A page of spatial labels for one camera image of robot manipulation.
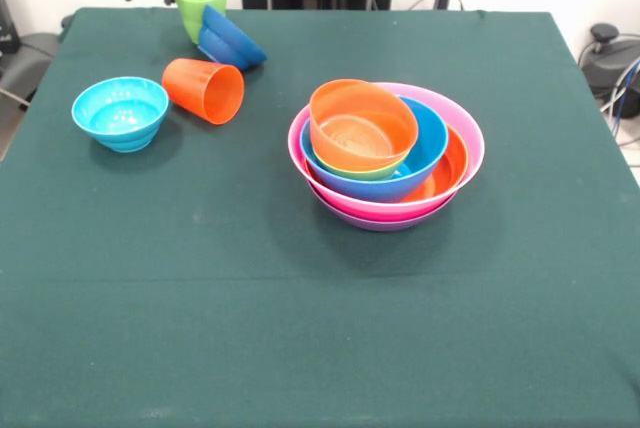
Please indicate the orange small bowl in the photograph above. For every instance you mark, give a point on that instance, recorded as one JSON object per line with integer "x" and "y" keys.
{"x": 350, "y": 103}

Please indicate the dark blue small bowl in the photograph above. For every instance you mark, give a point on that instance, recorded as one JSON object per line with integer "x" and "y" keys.
{"x": 225, "y": 38}

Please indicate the black floor stand base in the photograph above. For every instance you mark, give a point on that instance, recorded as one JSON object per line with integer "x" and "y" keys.
{"x": 610, "y": 63}
{"x": 25, "y": 63}

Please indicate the green small bowl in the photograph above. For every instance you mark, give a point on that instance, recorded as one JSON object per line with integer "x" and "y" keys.
{"x": 370, "y": 175}

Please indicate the orange medium bowl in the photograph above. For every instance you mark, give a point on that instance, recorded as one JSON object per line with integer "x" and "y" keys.
{"x": 447, "y": 178}

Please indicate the pink large bowl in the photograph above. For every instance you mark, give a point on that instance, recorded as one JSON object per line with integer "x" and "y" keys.
{"x": 372, "y": 209}

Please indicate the light blue small bowl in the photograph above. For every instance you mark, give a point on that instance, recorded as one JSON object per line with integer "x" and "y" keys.
{"x": 120, "y": 113}

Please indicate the dark green tablecloth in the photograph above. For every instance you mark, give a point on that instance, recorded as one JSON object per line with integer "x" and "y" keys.
{"x": 100, "y": 348}

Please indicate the blue medium bowl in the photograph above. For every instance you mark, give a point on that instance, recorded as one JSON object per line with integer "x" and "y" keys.
{"x": 430, "y": 133}

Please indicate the orange plastic cup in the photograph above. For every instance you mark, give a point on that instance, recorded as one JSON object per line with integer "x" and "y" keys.
{"x": 200, "y": 88}

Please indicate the green plastic cup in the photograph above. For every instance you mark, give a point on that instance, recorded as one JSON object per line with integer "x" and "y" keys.
{"x": 192, "y": 3}

